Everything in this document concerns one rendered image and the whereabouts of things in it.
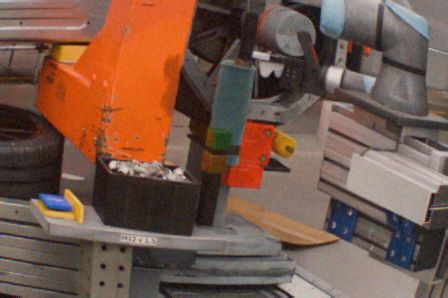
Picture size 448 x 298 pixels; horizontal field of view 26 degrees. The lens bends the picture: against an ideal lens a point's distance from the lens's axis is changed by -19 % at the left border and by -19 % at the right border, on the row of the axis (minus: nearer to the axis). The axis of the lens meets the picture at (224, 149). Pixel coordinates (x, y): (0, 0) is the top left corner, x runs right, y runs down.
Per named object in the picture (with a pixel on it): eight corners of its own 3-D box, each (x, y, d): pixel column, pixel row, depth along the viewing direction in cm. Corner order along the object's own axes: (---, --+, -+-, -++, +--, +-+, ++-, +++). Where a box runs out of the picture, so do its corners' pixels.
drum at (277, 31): (277, 47, 313) (284, 4, 311) (315, 63, 295) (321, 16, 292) (233, 41, 307) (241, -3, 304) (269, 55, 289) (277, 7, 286)
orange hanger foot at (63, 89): (77, 109, 313) (103, -2, 306) (138, 157, 267) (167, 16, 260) (33, 106, 305) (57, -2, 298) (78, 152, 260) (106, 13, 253)
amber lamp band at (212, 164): (217, 170, 246) (220, 151, 245) (225, 175, 242) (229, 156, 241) (199, 169, 244) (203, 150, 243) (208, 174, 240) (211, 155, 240)
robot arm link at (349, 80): (374, 111, 275) (378, 79, 274) (337, 100, 278) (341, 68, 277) (379, 110, 282) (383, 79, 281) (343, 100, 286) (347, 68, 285)
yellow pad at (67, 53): (85, 57, 307) (89, 41, 306) (99, 64, 295) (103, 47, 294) (48, 56, 301) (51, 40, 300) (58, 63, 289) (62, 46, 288)
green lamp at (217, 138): (221, 146, 245) (225, 127, 244) (230, 151, 241) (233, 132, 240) (204, 145, 243) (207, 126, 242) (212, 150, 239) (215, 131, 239)
